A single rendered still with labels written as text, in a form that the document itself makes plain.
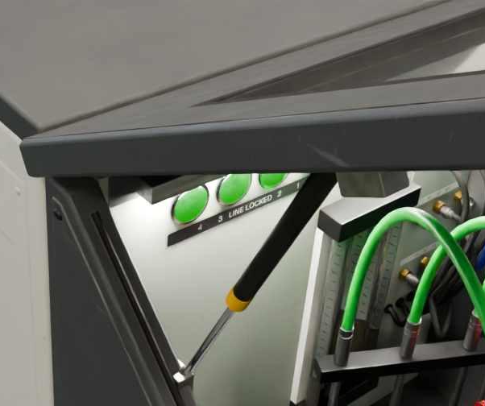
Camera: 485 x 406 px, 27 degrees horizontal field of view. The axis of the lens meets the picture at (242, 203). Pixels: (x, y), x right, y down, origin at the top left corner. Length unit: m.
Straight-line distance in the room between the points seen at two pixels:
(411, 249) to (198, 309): 0.39
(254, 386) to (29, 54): 0.54
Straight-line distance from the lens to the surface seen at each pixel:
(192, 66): 1.06
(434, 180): 1.39
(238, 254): 1.16
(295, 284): 1.28
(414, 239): 1.44
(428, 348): 1.35
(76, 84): 1.02
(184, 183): 0.99
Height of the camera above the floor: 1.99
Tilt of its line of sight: 35 degrees down
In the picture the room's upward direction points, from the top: 6 degrees clockwise
